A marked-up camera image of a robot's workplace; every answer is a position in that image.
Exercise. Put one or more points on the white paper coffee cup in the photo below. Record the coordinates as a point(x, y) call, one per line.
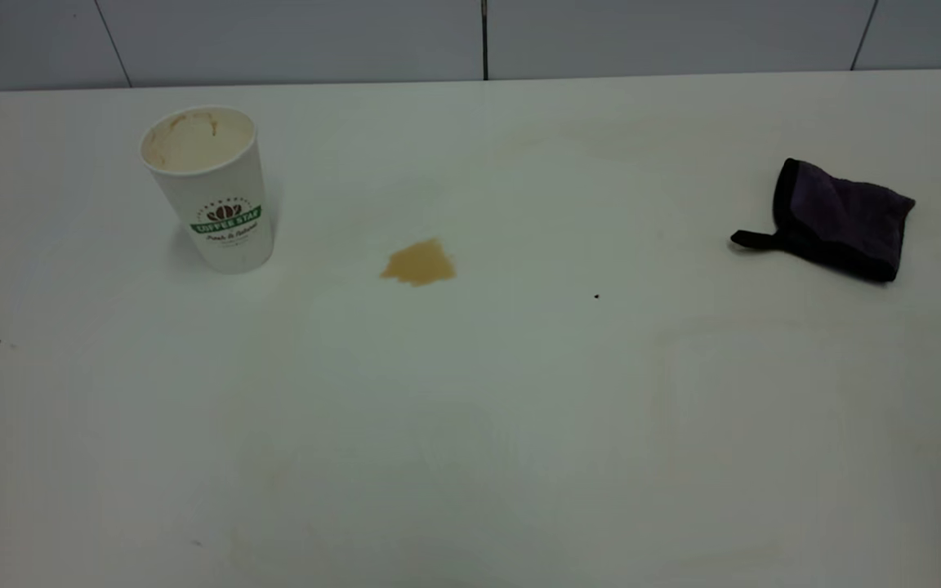
point(221, 200)

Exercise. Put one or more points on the dark purple cloth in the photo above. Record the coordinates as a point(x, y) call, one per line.
point(842, 216)

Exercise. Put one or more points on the brown coffee spill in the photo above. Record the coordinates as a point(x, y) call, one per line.
point(419, 263)

